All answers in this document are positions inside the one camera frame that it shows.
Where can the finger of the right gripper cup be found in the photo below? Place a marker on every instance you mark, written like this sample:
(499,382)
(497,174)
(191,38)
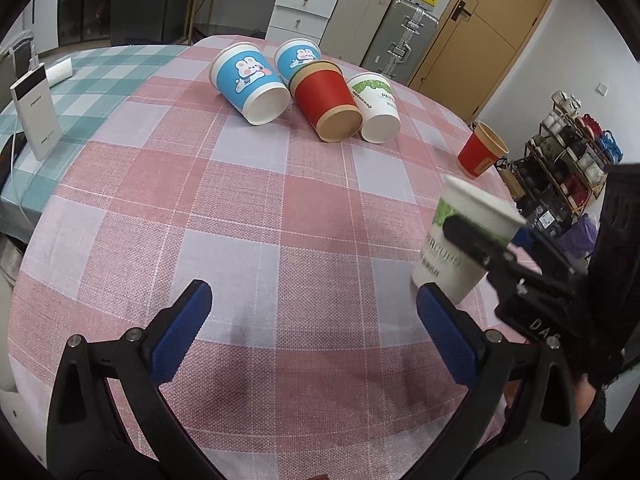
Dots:
(478,246)

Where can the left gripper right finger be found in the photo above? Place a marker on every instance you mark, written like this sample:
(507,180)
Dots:
(518,418)

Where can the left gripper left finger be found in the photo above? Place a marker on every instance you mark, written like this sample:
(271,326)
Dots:
(107,417)

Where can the white green paper cup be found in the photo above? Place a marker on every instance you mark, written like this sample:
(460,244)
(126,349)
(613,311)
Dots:
(465,216)

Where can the red upright paper cup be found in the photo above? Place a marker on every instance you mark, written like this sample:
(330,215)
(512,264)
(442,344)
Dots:
(483,148)

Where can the white green lying cup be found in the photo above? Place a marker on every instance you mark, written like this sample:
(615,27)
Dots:
(374,97)

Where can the red lying paper cup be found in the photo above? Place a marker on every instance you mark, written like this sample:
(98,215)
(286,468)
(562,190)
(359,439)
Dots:
(320,91)

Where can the blue rabbit cup rear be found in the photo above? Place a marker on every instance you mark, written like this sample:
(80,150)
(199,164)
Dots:
(293,54)

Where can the blue rabbit cup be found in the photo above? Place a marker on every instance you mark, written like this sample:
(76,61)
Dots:
(293,54)
(244,77)

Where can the blue rabbit cup front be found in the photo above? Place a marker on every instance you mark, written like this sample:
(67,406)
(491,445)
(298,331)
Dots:
(244,77)

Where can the wooden shoe rack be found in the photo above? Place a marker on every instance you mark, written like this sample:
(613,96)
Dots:
(563,168)

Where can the pink checkered tablecloth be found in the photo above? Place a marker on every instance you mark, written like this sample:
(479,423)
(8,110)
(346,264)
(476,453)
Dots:
(312,359)

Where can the silver suitcase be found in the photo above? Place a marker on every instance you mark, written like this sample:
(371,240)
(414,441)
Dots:
(400,42)

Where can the wooden door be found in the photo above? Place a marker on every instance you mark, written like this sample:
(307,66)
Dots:
(467,61)

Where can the beige suitcase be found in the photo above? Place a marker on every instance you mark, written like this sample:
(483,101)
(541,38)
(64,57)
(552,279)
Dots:
(351,29)

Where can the white power bank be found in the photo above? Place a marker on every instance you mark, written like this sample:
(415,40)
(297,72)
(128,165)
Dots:
(34,107)

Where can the teal checkered tablecloth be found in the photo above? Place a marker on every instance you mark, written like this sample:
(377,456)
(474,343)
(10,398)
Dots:
(102,79)

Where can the white paper roll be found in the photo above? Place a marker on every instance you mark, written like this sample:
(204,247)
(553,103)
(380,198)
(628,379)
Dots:
(59,72)

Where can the glass display cabinet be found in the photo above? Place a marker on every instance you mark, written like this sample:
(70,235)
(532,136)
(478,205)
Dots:
(83,20)

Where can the white wall switch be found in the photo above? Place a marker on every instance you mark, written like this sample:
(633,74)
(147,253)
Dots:
(602,89)

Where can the black door handle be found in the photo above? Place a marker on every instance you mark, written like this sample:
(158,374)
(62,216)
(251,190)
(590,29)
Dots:
(460,12)

